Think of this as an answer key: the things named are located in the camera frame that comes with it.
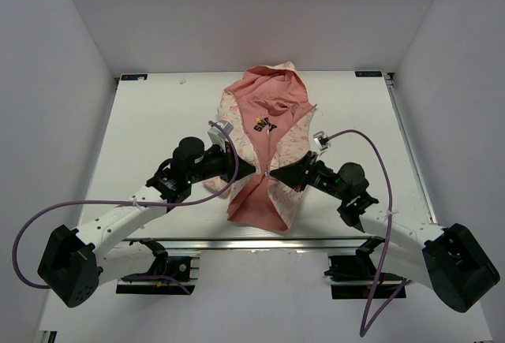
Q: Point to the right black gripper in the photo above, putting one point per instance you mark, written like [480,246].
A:
[293,174]

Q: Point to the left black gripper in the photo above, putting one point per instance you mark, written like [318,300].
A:
[230,164]

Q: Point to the pink Snoopy zip jacket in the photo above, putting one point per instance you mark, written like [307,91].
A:
[270,111]

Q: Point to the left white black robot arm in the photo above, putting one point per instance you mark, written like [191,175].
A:
[77,261]

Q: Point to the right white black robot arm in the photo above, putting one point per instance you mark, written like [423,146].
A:
[447,260]

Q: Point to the right blue table label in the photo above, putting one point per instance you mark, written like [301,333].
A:
[366,74]

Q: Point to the blue table label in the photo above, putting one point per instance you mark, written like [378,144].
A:
[366,74]
[133,77]

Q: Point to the left blue table label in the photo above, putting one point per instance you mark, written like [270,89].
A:
[133,77]

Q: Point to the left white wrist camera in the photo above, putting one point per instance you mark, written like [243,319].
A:
[219,135]

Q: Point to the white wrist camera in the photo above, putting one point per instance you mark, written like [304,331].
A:
[322,141]
[219,135]

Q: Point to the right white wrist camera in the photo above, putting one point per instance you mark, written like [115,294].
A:
[322,141]

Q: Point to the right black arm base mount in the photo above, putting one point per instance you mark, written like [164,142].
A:
[351,275]

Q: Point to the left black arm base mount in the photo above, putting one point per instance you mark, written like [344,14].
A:
[170,273]

